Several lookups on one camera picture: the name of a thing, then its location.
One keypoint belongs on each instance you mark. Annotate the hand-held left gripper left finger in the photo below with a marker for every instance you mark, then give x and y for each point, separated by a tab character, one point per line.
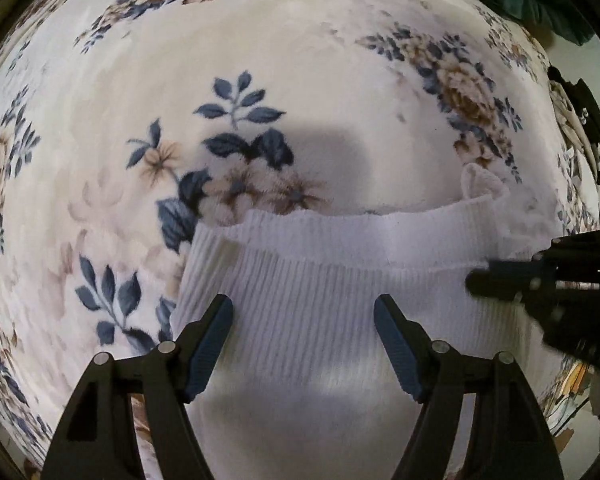
210	345

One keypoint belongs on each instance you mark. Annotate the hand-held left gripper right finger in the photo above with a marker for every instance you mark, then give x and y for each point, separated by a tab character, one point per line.
400	350

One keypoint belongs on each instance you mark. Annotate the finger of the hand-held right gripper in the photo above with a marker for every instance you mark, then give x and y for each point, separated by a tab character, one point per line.
500	280

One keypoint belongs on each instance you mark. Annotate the white knit sweater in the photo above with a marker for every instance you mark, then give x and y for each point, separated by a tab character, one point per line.
330	320

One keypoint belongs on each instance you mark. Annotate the black and white clothes pile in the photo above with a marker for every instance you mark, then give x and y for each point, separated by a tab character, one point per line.
587	125

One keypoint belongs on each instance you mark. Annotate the floral blanket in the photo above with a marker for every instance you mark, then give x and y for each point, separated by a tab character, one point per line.
305	85

